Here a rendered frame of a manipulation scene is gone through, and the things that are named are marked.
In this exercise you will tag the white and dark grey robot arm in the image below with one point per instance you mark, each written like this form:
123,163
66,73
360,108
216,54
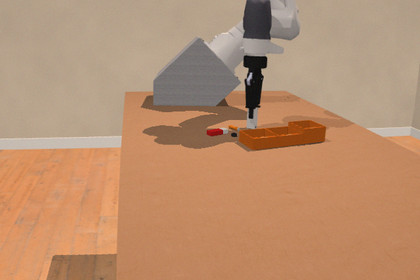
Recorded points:
261,23

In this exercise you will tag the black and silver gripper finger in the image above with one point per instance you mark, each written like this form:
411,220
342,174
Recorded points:
259,89
250,91

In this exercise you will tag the orange three-compartment bin rack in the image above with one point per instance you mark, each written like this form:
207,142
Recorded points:
297,132

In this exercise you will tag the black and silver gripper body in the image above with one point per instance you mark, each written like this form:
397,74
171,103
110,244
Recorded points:
254,63

